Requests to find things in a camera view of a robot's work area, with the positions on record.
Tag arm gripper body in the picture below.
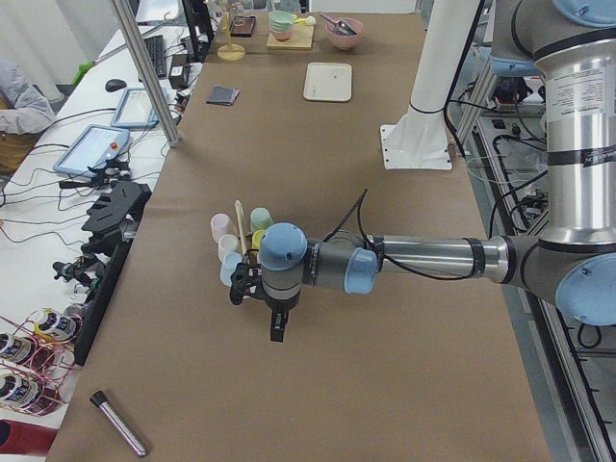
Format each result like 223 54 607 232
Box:
265 289 300 321

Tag green cup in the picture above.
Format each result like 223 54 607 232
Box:
250 207 273 232

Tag cream rectangular tray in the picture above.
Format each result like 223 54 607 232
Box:
303 63 352 102

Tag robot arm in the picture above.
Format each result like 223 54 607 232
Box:
230 1 615 342

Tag yellow cup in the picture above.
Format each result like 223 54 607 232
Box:
251 229 265 249

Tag light blue cup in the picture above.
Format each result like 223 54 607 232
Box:
219 252 243 287

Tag white cup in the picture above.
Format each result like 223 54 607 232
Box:
218 234 242 262

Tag pink cup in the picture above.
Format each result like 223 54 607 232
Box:
210 213 236 243

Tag white cup rack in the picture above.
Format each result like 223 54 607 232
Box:
234 199 248 255

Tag grey folded cloth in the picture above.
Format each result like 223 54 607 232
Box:
206 85 240 106

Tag teach pendant far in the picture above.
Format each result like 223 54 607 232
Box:
111 88 159 130

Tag teach pendant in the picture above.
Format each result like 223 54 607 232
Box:
52 124 130 177
111 88 159 130

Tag teach pendant near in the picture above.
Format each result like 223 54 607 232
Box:
52 124 130 177

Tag wooden mug tree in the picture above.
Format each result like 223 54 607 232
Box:
217 1 245 62

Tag pink bowl with ice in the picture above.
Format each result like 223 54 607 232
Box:
326 18 365 50

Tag wooden cutting board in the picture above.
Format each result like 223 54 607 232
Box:
267 23 315 51

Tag black computer mouse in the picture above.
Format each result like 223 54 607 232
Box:
105 79 127 92

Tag stacked green bowls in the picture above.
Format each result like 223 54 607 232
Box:
269 11 296 41

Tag metal scoop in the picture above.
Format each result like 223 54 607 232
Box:
320 12 357 36

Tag black keyboard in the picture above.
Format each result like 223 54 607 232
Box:
144 35 167 79

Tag black monitor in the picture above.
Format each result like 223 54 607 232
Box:
182 0 215 63

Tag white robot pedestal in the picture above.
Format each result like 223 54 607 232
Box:
380 0 482 170

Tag aluminium frame post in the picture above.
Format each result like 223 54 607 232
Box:
110 0 180 147

